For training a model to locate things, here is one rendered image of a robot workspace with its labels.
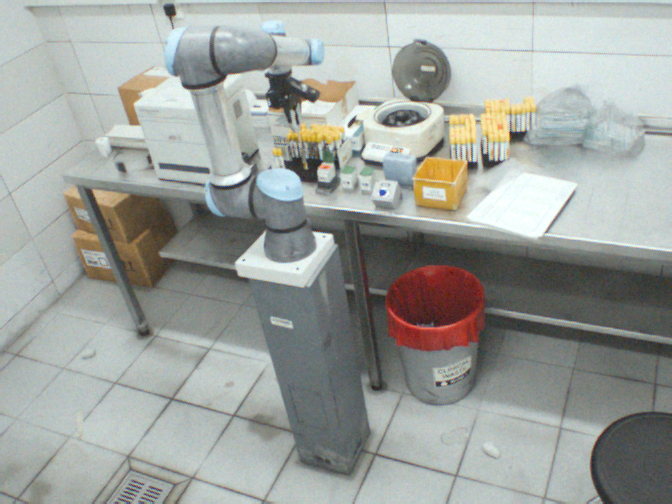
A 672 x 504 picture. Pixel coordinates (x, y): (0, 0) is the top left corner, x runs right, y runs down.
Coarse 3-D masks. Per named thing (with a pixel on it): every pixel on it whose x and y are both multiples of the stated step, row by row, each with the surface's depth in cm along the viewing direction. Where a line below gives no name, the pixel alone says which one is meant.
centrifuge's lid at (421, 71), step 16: (416, 48) 242; (432, 48) 233; (400, 64) 247; (416, 64) 246; (432, 64) 243; (448, 64) 235; (400, 80) 249; (416, 80) 249; (432, 80) 245; (448, 80) 237; (416, 96) 248; (432, 96) 246
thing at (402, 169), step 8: (384, 160) 218; (392, 160) 217; (400, 160) 215; (408, 160) 214; (416, 160) 217; (384, 168) 220; (392, 168) 219; (400, 168) 217; (408, 168) 216; (416, 168) 218; (392, 176) 221; (400, 176) 219; (408, 176) 217; (400, 184) 221; (408, 184) 219
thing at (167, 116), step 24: (144, 96) 233; (168, 96) 230; (240, 96) 239; (144, 120) 232; (168, 120) 228; (192, 120) 223; (240, 120) 242; (168, 144) 234; (192, 144) 230; (240, 144) 244; (168, 168) 242; (192, 168) 237
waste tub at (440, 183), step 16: (432, 160) 214; (448, 160) 212; (416, 176) 208; (432, 176) 218; (448, 176) 215; (464, 176) 209; (416, 192) 208; (432, 192) 206; (448, 192) 203; (464, 192) 212; (448, 208) 207
